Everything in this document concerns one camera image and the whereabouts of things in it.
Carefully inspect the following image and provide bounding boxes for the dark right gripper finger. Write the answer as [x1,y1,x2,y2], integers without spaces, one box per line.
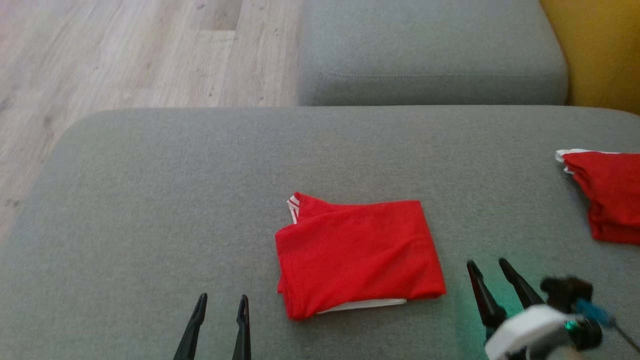
[498,257,547,310]
[466,260,508,332]

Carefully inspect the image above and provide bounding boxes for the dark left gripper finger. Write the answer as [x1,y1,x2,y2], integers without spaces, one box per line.
[173,293,209,360]
[232,294,252,360]

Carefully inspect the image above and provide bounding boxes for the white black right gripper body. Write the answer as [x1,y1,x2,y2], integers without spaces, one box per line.
[483,304,577,360]

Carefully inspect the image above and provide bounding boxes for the red garment with white stripes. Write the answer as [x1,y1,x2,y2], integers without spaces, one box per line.
[274,192,447,321]

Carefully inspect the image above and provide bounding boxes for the folded red garment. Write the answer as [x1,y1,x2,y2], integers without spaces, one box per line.
[555,148,640,246]

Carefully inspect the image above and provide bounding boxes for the large grey sofa seat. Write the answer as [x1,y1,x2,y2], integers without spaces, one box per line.
[0,105,640,360]

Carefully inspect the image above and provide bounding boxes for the yellow sofa backrest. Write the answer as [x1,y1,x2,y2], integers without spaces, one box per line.
[539,0,640,116]

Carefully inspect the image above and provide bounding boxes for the small grey sofa cushion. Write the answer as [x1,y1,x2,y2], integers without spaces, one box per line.
[297,0,570,107]

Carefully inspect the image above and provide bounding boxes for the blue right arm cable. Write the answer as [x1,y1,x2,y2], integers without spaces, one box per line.
[575,299,640,352]

